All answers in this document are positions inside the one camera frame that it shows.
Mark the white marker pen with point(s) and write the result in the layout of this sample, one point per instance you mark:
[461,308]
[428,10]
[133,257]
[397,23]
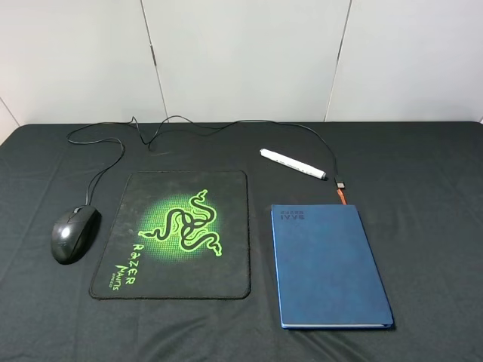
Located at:
[293,164]

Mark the orange notebook bookmark ribbon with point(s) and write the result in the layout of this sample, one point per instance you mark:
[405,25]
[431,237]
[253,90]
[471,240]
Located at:
[342,196]

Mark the black computer mouse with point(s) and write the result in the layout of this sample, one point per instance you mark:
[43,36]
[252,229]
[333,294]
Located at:
[74,233]

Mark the blue notebook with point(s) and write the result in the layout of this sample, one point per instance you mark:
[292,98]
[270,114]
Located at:
[326,274]

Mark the black green Razer mouse pad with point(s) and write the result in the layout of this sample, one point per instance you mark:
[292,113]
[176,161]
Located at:
[178,235]

